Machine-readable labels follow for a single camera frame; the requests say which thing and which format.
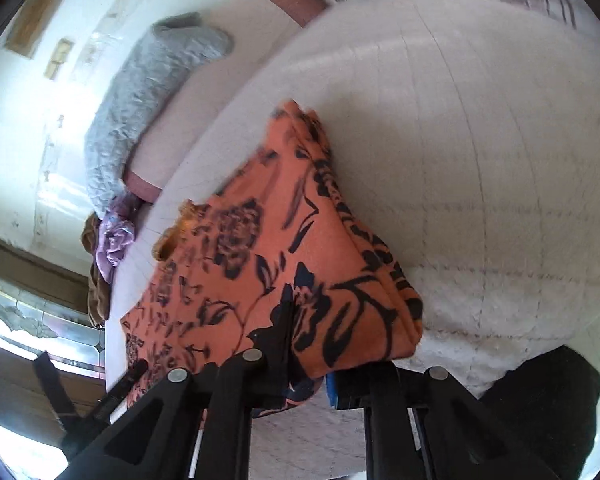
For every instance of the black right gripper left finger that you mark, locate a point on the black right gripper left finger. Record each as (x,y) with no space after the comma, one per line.
(188,425)

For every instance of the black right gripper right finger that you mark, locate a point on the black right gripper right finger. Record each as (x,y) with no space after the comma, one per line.
(428,426)

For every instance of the orange black floral garment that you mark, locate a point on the orange black floral garment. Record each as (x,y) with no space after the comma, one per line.
(275,260)

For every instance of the black knee clothing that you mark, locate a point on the black knee clothing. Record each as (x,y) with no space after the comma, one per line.
(549,402)

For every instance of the brown garment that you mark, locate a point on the brown garment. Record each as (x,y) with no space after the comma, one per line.
(98,292)

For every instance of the purple floral cloth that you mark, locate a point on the purple floral cloth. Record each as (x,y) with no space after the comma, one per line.
(116,232)

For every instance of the grey quilted blanket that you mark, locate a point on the grey quilted blanket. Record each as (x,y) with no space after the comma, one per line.
(157,66)

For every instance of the pink maroon headboard cushion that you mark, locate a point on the pink maroon headboard cushion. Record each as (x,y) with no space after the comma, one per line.
(259,28)

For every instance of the small wall frame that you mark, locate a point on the small wall frame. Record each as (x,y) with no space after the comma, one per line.
(58,58)

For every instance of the framed wall picture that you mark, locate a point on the framed wall picture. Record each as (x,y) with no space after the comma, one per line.
(29,25)

